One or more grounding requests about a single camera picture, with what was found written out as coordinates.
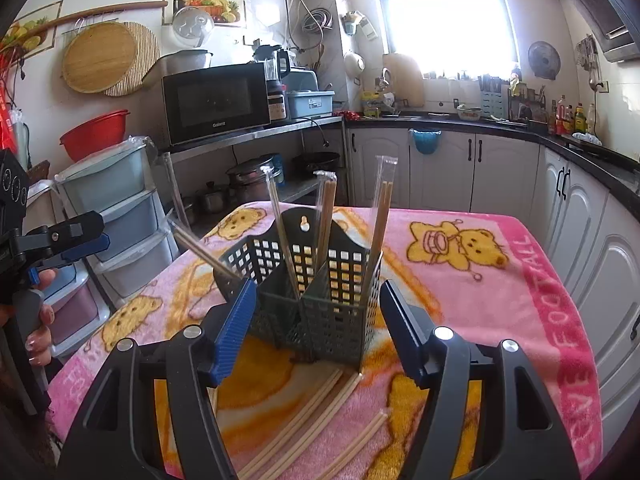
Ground chopstick pair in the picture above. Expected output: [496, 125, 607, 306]
[317, 411, 388, 480]
[260, 165, 300, 301]
[239, 370, 362, 479]
[314, 170, 337, 272]
[166, 212, 241, 282]
[360, 155, 398, 307]

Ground white kitchen cabinets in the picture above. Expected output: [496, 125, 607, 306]
[347, 122, 639, 452]

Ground left hand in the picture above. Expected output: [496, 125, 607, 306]
[22, 268, 59, 369]

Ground red snack bag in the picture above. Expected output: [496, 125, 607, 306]
[0, 56, 17, 155]

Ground blue plastic drawer unit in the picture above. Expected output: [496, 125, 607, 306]
[24, 136, 177, 358]

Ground red plastic basin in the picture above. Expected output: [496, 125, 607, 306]
[60, 110, 129, 162]

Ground round wooden board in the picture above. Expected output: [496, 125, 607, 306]
[62, 22, 138, 94]

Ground black microwave oven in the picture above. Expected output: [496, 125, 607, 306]
[160, 63, 270, 146]

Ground round woven mat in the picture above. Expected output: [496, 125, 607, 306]
[104, 22, 160, 98]

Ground stainless steel pot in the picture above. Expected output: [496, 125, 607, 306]
[226, 154, 284, 204]

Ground dark green utensil basket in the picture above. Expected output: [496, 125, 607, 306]
[221, 206, 381, 368]

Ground metal shelf rack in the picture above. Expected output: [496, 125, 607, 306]
[152, 116, 345, 236]

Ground black wok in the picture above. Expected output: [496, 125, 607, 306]
[292, 152, 341, 179]

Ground blue hanging bin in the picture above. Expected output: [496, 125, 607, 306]
[409, 128, 442, 155]

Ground blue plastic container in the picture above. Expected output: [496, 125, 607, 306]
[286, 90, 335, 119]

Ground electric kettle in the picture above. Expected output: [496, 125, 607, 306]
[254, 44, 291, 81]

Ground fruit picture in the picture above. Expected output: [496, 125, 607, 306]
[162, 0, 246, 27]

